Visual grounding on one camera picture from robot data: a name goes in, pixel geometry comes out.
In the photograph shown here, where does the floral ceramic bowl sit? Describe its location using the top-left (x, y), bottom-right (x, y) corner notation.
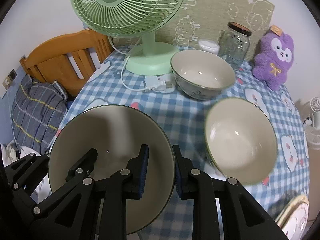
top-left (170, 50), bottom-right (236, 101)
top-left (48, 105), bottom-right (175, 234)
top-left (204, 98), bottom-right (278, 185)

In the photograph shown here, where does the white red-trimmed plate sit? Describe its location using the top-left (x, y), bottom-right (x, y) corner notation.
top-left (281, 202), bottom-right (309, 239)

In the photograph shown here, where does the round yellow flower plate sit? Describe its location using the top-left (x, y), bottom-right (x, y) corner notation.
top-left (276, 194), bottom-right (310, 228)

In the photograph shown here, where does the grey plaid pillow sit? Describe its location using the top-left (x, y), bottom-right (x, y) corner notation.
top-left (11, 74), bottom-right (67, 154)

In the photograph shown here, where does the blue checkered tablecloth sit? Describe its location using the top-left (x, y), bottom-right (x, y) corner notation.
top-left (60, 52), bottom-right (310, 217)

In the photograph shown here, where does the wooden bed headboard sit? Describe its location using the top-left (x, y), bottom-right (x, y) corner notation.
top-left (20, 29), bottom-right (114, 97)

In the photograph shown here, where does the white standing fan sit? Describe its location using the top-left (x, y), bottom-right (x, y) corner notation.
top-left (302, 97), bottom-right (320, 150)

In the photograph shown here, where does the cotton swab container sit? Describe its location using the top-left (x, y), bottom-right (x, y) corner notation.
top-left (199, 40), bottom-right (220, 55)

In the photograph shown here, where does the green desk fan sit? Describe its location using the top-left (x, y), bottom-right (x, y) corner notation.
top-left (71, 0), bottom-right (183, 76)

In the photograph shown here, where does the purple plush bunny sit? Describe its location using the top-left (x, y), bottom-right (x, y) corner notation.
top-left (252, 31), bottom-right (294, 91)

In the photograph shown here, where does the glass jar black lid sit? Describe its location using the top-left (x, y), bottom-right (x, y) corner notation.
top-left (218, 21), bottom-right (252, 70)

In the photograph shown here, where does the wall power outlet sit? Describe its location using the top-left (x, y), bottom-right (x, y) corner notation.
top-left (2, 69), bottom-right (17, 89)

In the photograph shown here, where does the white fan cable and plug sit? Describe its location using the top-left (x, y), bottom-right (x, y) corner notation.
top-left (107, 36), bottom-right (176, 94)

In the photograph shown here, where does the green patterned wall mat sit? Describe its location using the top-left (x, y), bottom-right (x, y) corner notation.
top-left (112, 0), bottom-right (275, 63)

